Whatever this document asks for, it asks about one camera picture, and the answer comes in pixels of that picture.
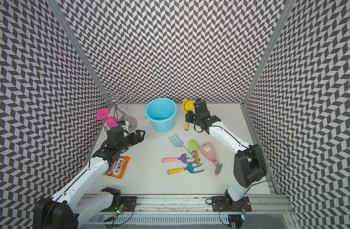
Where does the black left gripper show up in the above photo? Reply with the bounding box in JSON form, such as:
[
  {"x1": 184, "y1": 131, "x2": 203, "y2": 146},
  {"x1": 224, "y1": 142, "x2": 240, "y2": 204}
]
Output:
[{"x1": 118, "y1": 129, "x2": 146, "y2": 153}]

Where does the green trowel wooden handle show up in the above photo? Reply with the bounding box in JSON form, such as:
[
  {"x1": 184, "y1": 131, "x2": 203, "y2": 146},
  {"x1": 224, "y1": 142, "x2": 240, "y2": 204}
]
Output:
[{"x1": 188, "y1": 139, "x2": 200, "y2": 165}]

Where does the light blue toy rake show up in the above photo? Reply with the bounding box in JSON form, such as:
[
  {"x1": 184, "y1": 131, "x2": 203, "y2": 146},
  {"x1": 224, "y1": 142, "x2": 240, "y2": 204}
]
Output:
[{"x1": 169, "y1": 134, "x2": 194, "y2": 159}]

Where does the purple fork pink handle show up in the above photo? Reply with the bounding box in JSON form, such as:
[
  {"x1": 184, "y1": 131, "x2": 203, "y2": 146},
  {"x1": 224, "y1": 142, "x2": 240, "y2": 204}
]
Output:
[{"x1": 162, "y1": 154, "x2": 196, "y2": 164}]

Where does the teal fork yellow handle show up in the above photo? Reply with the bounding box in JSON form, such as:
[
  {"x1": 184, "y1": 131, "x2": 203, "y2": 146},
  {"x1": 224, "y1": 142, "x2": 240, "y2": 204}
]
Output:
[{"x1": 167, "y1": 164, "x2": 204, "y2": 175}]

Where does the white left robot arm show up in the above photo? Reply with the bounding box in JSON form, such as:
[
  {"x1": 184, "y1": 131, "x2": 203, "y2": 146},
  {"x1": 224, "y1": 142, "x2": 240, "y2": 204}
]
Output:
[{"x1": 33, "y1": 127, "x2": 145, "y2": 229}]

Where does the light blue plastic bucket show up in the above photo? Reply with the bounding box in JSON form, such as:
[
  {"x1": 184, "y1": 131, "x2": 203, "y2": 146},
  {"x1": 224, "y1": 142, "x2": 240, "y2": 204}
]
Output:
[{"x1": 145, "y1": 98, "x2": 177, "y2": 133}]

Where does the orange Fox's candy bag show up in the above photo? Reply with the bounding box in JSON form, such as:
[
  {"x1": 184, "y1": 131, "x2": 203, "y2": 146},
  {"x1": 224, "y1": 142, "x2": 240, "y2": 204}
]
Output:
[{"x1": 104, "y1": 156, "x2": 131, "y2": 179}]

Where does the chrome glass holder stand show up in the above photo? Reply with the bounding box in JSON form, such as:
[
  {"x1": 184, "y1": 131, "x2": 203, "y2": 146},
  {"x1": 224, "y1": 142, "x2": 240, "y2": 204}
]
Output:
[{"x1": 94, "y1": 88, "x2": 138, "y2": 133}]

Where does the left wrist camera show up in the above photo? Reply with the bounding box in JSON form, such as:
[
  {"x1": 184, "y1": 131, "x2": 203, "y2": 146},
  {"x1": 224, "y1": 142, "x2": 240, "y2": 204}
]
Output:
[{"x1": 117, "y1": 120, "x2": 129, "y2": 129}]

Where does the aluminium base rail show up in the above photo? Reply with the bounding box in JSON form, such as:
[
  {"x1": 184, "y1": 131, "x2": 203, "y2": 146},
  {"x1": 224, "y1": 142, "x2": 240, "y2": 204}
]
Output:
[{"x1": 81, "y1": 195, "x2": 300, "y2": 229}]

